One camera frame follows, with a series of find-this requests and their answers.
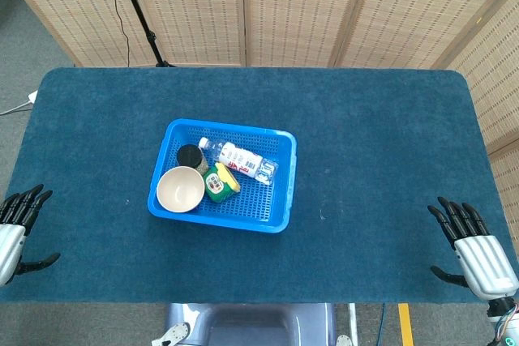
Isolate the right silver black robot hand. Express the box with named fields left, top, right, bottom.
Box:
left=427, top=195, right=515, bottom=301

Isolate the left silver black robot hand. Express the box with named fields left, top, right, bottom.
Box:
left=0, top=183, right=62, bottom=287

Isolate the beige round bowl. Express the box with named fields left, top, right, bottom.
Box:
left=157, top=165, right=206, bottom=214

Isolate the clear jar with black lid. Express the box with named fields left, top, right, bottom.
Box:
left=176, top=144, right=210, bottom=177

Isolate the green yellow lid container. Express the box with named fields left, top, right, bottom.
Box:
left=202, top=162, right=242, bottom=204

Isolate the clear plastic water bottle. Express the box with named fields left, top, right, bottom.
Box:
left=198, top=136, right=280, bottom=186

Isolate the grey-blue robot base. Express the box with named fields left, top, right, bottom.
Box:
left=164, top=303, right=337, bottom=346

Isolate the yellow floor tape strip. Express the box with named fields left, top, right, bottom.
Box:
left=397, top=303, right=414, bottom=346

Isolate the white floor strip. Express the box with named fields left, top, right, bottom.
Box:
left=347, top=303, right=360, bottom=346

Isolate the teal table carpet mat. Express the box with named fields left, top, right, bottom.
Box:
left=0, top=66, right=519, bottom=305

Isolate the blue perforated plastic basket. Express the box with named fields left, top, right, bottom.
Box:
left=147, top=117, right=298, bottom=234

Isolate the black tripod stand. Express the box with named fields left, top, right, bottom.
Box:
left=111, top=0, right=178, bottom=68

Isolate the blue floor cable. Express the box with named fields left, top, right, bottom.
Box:
left=375, top=303, right=388, bottom=346

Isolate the white floor cable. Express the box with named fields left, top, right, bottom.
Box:
left=0, top=101, right=32, bottom=117

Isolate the thin black hanging cable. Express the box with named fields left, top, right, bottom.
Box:
left=98, top=0, right=131, bottom=67

